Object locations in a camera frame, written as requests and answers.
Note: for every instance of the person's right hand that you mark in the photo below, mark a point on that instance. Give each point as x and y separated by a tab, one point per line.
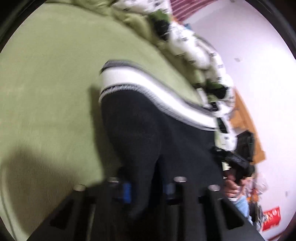
231	188

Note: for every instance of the black pants with white stripe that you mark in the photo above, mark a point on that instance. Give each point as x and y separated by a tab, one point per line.
158	136

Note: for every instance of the person's blue jeans leg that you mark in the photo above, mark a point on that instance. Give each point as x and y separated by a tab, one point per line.
242	205

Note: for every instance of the red printed bag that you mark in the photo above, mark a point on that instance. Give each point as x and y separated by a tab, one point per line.
271	218

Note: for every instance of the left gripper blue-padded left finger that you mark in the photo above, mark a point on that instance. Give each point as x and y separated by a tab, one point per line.
113	206

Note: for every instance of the white floral green-lined quilt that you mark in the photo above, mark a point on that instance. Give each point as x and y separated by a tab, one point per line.
195	58

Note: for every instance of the wooden bed frame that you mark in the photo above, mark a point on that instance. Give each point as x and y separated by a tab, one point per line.
242	120

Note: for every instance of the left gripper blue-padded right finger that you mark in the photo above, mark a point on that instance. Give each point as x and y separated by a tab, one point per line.
175	192

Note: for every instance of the green fleece bed sheet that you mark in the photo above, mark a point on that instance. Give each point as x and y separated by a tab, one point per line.
52	136

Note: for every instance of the red patterned curtain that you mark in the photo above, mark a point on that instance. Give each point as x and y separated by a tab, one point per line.
183	9

